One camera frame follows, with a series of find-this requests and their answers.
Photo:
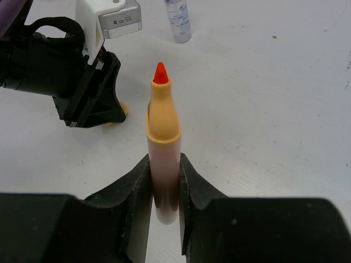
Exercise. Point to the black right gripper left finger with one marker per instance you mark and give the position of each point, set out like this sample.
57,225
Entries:
111,225

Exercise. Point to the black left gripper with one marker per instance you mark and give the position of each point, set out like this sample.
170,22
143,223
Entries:
46,58

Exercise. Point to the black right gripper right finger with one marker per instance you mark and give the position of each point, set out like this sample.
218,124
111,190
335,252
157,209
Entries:
218,228

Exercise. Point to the orange pink highlighter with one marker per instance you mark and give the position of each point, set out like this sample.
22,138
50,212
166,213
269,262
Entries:
164,134

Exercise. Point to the clear blue spray bottle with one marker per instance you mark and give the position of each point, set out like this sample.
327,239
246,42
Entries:
177,12

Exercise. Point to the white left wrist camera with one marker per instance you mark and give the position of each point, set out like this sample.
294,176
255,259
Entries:
106,19

